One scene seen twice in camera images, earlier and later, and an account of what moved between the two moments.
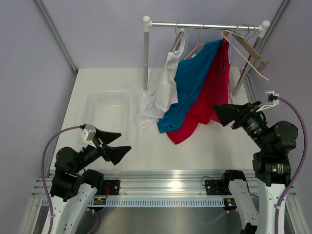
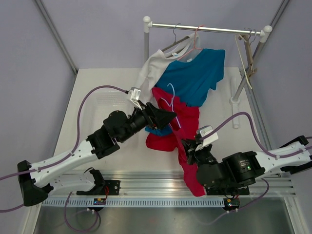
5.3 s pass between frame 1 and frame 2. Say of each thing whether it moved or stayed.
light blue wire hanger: moved
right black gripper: moved
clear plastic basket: stayed
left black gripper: moved
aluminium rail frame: stayed
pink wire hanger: moved
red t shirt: moved
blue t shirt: moved
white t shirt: moved
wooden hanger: moved
